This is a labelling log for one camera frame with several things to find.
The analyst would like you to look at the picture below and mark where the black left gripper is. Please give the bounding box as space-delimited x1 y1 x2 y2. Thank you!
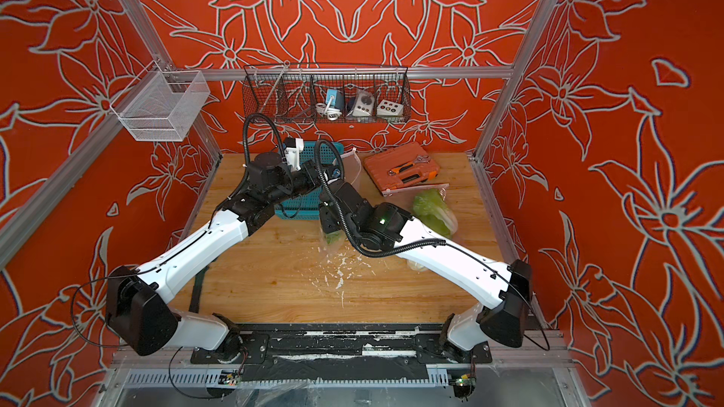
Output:
268 161 336 208

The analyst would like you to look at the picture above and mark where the green chinese cabbage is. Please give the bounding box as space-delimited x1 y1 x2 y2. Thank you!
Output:
413 190 459 237
322 230 346 247

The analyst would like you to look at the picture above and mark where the clear pink zipper bag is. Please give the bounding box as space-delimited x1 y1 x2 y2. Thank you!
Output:
385 184 459 247

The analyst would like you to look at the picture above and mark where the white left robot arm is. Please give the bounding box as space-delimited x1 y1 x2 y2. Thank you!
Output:
106 153 344 363

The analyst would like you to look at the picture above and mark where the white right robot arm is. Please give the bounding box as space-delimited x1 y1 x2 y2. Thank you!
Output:
320 181 533 352

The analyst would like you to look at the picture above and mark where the teal plastic basket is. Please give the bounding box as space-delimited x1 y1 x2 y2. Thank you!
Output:
273 140 345 222

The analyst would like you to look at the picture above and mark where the white power adapter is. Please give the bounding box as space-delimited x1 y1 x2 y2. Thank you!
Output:
349 90 375 118

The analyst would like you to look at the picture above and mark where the orange plastic tool case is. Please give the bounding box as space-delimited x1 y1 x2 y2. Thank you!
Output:
363 142 440 193

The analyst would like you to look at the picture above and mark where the white socket cube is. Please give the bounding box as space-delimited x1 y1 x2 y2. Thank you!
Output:
376 100 403 119

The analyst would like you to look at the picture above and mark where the orange black adjustable wrench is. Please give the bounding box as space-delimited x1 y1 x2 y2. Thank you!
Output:
388 156 431 176

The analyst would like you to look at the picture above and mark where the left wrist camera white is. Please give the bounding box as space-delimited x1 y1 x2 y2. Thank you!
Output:
284 138 305 171

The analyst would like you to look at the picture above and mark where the black corrugated left cable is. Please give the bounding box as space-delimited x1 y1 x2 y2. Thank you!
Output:
241 113 290 171

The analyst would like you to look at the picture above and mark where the black corrugated cable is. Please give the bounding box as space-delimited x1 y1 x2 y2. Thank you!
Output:
313 139 448 259
241 113 290 171

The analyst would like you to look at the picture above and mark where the blue white charger with cable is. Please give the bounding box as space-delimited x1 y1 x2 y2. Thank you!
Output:
315 89 346 121

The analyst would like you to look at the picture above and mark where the black wire wall basket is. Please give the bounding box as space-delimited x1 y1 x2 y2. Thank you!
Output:
242 63 412 124

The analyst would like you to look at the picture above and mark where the black corrugated right cable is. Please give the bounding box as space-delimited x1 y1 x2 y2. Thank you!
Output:
313 139 448 259

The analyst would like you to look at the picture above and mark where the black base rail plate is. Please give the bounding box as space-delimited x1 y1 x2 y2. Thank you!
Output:
190 323 492 384

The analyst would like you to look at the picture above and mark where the dark green handle tool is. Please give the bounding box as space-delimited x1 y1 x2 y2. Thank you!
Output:
189 271 206 314

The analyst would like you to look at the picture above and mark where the clear acrylic wall box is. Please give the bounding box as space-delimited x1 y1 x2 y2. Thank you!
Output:
110 71 210 142

